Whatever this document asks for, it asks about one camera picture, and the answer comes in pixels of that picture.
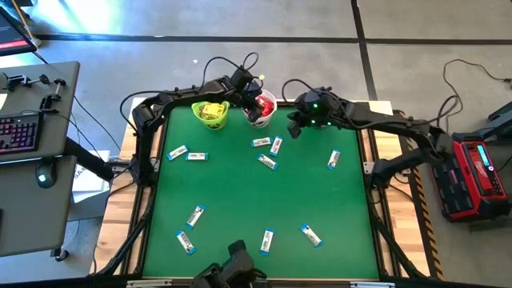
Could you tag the black computer mouse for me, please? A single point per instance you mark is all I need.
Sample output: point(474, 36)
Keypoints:
point(45, 174)

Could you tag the white printed box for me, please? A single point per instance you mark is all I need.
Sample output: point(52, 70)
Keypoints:
point(90, 185)

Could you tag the green halloween bucket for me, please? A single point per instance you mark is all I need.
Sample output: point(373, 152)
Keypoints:
point(200, 120)

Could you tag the white blue Hershey's bar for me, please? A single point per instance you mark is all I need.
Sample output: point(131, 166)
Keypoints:
point(195, 217)
point(268, 162)
point(266, 241)
point(186, 242)
point(261, 142)
point(311, 235)
point(177, 152)
point(197, 156)
point(333, 159)

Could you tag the black desk caster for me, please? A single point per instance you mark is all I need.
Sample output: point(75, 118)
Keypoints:
point(60, 254)

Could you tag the black desk leg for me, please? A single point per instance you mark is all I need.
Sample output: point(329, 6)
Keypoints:
point(88, 160)

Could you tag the black backlit keyboard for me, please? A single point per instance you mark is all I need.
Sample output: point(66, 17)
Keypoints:
point(20, 132)

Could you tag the black monitor red stripe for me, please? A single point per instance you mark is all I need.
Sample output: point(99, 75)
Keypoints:
point(12, 40)

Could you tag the red Skittles candy packet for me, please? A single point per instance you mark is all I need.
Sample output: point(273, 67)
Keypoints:
point(267, 105)

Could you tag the grey desk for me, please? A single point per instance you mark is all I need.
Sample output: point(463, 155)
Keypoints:
point(32, 216)

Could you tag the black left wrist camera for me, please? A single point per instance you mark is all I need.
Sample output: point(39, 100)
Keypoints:
point(242, 76)

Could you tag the black desk clamp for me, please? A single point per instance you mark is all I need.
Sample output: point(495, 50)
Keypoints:
point(47, 105)
point(16, 81)

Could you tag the yellow black hazard strip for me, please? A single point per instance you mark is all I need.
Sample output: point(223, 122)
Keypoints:
point(429, 232)

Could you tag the dark blue floor stand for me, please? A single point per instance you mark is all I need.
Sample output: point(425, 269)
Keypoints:
point(502, 120)

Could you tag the black angular device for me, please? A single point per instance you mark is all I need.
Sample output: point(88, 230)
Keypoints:
point(238, 260)

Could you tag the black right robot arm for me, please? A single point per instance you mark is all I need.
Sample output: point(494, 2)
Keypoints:
point(388, 122)

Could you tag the white halloween bucket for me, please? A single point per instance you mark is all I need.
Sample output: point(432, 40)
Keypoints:
point(264, 120)

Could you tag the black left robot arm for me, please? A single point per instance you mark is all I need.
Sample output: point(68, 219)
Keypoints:
point(180, 94)

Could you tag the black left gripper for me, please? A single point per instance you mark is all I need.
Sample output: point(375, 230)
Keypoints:
point(250, 96)

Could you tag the white label plate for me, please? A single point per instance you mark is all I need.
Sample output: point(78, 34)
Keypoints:
point(148, 283)
point(372, 285)

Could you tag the yellow Sour Patch candy packet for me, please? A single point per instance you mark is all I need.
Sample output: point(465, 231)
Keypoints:
point(212, 111)

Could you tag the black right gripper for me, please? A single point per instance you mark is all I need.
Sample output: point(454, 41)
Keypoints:
point(318, 108)

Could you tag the red black power station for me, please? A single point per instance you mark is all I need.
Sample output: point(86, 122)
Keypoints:
point(472, 176)

